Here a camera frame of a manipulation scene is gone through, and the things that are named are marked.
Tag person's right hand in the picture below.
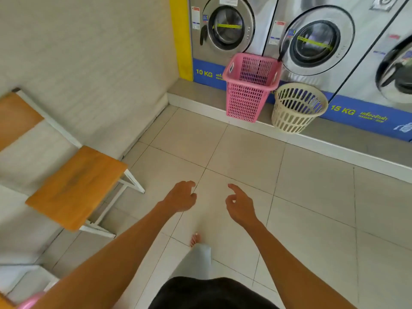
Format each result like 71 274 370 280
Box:
225 183 260 227

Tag person's left hand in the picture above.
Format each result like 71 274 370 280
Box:
162 180 197 213

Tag cream round laundry basket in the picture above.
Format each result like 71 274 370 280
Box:
271 82 329 134

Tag pink square laundry basket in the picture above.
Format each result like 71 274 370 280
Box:
16 291 45 309
222 53 283 123

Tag person's left forearm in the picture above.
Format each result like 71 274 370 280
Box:
32 202 181 309

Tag person's right forearm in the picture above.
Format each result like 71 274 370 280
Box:
246 220 356 309

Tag person's grey trousers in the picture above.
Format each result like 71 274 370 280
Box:
170 242 213 281

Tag person's black shirt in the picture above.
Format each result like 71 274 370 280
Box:
148 276 279 309

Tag steel front-load washing machine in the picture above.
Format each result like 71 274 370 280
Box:
188 0 279 91
320 0 412 142
264 0 411 108

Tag grey concrete step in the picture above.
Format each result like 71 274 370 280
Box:
167 79 412 185

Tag yellow wall pillar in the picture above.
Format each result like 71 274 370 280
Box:
169 0 194 82

